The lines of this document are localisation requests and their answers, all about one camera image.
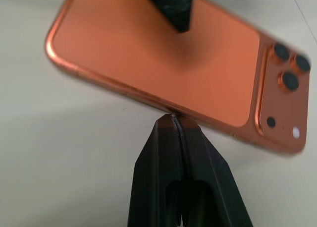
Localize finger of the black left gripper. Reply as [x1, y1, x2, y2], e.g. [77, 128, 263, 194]
[138, 0, 207, 35]

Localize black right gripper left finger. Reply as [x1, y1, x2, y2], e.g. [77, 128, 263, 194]
[130, 114, 186, 227]

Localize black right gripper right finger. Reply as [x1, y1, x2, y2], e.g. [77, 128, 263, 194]
[174, 114, 255, 227]

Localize orange smartphone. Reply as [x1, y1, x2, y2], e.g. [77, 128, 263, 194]
[44, 0, 313, 159]

